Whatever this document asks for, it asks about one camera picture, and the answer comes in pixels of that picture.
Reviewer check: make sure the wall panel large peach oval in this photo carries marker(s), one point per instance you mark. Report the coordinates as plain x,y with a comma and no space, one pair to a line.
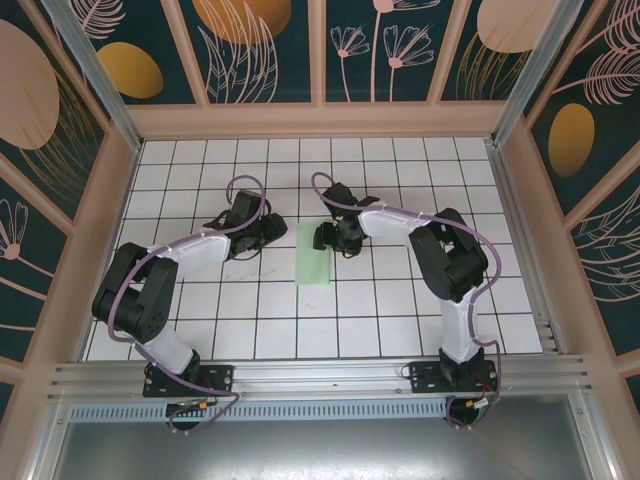
30,100

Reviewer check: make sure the wall panel orange oval fern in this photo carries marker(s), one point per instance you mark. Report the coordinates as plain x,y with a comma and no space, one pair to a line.
572,140

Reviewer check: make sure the wall panel single pink flower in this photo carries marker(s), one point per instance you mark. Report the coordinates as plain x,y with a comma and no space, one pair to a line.
25,280

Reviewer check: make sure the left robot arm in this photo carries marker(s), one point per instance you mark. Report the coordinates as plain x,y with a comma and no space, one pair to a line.
200,252

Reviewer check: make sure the aluminium front rail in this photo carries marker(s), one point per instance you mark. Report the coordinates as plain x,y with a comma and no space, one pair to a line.
320,375

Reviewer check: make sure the small circuit board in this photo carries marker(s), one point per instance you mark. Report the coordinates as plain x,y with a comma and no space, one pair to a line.
482,404
187,407

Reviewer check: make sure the grey metal front plate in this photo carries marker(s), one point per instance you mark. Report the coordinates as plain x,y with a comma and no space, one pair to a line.
320,450

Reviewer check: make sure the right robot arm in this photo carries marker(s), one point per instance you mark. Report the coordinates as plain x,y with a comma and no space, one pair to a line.
390,222

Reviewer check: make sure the aluminium corner post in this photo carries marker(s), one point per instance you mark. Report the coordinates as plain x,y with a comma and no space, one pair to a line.
97,70
531,70

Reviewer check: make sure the light green paper sheet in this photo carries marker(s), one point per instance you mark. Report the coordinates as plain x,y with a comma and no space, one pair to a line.
312,270

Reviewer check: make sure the wall panel peach circle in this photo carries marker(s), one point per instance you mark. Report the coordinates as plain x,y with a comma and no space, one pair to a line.
500,25

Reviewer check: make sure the wall panel orange circle leaves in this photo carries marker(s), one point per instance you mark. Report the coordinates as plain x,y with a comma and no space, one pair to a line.
240,20

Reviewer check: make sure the wall panel pink fern leaves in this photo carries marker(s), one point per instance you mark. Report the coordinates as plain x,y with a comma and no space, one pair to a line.
610,260

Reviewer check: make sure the aluminium side rail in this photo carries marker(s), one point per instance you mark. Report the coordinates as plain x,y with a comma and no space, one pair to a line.
526,250

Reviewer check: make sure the wall panel pink flowers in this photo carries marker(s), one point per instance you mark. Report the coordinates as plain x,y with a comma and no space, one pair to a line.
360,75

